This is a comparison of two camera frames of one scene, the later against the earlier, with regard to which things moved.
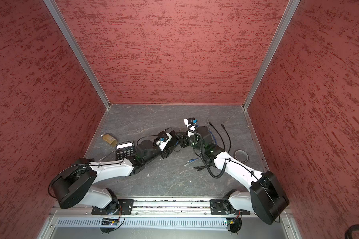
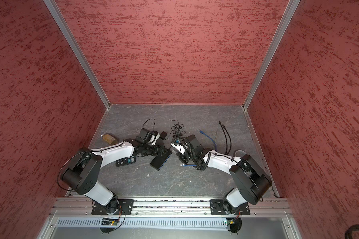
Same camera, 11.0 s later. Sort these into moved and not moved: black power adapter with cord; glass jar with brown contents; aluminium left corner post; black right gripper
Moved: black power adapter with cord; black right gripper
Not moved: glass jar with brown contents; aluminium left corner post
